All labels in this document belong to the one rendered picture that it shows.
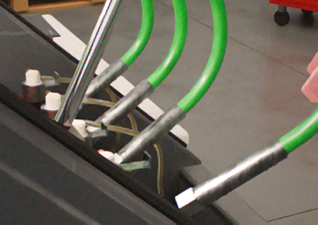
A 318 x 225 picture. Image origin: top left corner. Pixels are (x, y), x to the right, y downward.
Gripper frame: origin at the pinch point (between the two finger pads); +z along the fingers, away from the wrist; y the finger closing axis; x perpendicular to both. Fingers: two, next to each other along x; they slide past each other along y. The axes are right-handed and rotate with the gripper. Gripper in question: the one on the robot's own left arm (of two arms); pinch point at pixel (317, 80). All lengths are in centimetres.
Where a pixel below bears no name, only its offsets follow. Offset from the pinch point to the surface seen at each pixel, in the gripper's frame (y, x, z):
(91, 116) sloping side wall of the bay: -25.8, -1.3, 40.5
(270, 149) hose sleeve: 3.7, 1.4, 5.1
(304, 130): 2.5, 1.9, 2.4
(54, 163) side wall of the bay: 31.8, -16.2, -5.4
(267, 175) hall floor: -195, 106, 142
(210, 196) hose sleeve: 6.2, 1.2, 10.6
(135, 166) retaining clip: -0.4, -1.9, 19.5
